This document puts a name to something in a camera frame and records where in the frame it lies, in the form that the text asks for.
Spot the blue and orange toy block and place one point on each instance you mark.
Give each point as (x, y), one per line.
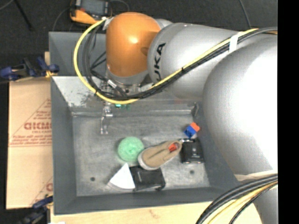
(191, 129)

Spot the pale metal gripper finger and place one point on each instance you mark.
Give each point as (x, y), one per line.
(107, 125)
(102, 126)

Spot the grey metal bin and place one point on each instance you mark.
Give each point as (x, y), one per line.
(93, 153)

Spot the green foam ball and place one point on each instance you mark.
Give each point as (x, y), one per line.
(130, 149)

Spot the black box with silver studs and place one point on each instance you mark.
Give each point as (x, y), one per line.
(192, 151)

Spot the tan slipper shoe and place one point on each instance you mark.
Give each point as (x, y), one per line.
(156, 157)

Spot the brown cardboard board, red print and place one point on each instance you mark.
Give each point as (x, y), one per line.
(28, 162)

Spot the white triangular paper piece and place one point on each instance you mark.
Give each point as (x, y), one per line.
(122, 177)

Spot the black flat wallet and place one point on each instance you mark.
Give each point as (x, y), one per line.
(149, 178)

